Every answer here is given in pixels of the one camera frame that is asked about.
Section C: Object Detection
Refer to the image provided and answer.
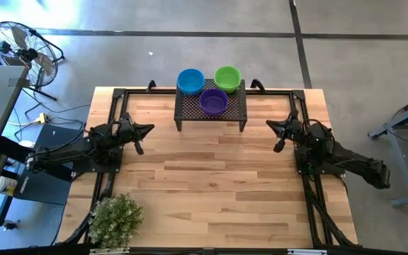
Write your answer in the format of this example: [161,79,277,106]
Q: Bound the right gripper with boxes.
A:
[266,110,310,154]

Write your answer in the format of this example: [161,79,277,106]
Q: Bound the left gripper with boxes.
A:
[113,112,155,156]

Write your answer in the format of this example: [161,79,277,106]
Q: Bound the blue plastic mini bowl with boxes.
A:
[176,68,206,96]

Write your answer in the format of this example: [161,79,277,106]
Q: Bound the purple plastic mini bowl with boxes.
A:
[199,88,229,118]

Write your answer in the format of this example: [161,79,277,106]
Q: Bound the green plastic mini bowl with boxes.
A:
[213,65,242,94]

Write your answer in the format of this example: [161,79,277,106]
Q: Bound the black perforated metal rack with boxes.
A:
[174,77,249,132]

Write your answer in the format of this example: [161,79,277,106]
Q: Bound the artificial green potted plant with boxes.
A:
[87,193,145,251]

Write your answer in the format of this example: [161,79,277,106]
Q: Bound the black computer tower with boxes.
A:
[12,123,84,206]

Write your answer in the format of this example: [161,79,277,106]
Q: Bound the silver metal bar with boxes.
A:
[288,249,328,255]

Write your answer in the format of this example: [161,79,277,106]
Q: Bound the black floor fan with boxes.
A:
[0,21,66,102]

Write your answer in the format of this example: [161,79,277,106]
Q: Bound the white canister yellow label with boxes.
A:
[0,176,18,197]

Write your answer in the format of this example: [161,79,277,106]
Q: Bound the black caster wheel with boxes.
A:
[2,219,21,231]

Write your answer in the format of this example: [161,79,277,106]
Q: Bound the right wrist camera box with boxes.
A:
[288,122,304,136]

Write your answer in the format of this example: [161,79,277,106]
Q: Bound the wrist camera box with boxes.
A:
[118,120,134,135]
[288,122,304,136]

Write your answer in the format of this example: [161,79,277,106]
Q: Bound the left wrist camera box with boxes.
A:
[118,120,134,135]

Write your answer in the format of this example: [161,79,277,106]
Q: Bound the black aluminium table frame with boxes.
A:
[57,86,359,255]

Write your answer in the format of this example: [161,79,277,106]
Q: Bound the black floor cable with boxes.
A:
[12,86,92,123]

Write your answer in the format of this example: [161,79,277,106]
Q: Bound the white floor cable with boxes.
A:
[7,118,42,128]

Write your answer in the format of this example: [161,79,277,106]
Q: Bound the grey metal desk frame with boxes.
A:
[368,90,408,208]

